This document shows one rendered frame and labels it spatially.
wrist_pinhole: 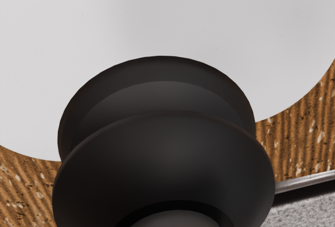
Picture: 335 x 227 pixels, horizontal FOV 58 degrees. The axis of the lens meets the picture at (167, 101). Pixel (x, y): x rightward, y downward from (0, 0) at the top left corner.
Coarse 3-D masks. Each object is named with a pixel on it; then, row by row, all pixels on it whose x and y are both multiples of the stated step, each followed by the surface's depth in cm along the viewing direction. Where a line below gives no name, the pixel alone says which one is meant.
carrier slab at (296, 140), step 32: (320, 96) 14; (256, 128) 15; (288, 128) 15; (320, 128) 15; (0, 160) 14; (32, 160) 14; (288, 160) 16; (320, 160) 16; (0, 192) 15; (32, 192) 15; (0, 224) 16; (32, 224) 17
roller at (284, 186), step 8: (304, 176) 19; (312, 176) 19; (320, 176) 19; (328, 176) 19; (280, 184) 19; (288, 184) 19; (296, 184) 20; (304, 184) 20; (312, 184) 20; (280, 192) 20
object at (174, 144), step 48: (144, 96) 5; (192, 96) 5; (96, 144) 4; (144, 144) 4; (192, 144) 4; (240, 144) 5; (96, 192) 4; (144, 192) 4; (192, 192) 4; (240, 192) 5
